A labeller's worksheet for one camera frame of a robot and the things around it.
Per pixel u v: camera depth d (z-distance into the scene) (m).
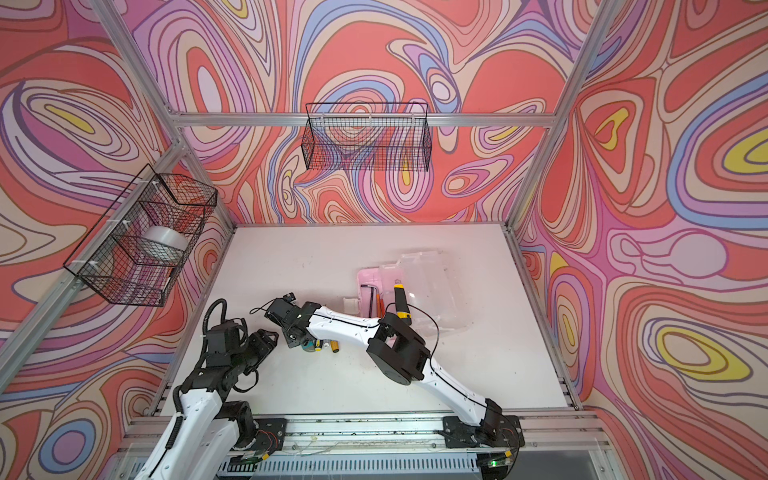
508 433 0.72
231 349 0.66
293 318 0.70
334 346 0.87
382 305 0.96
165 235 0.74
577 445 0.74
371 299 0.98
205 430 0.53
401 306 0.87
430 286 0.96
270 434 0.72
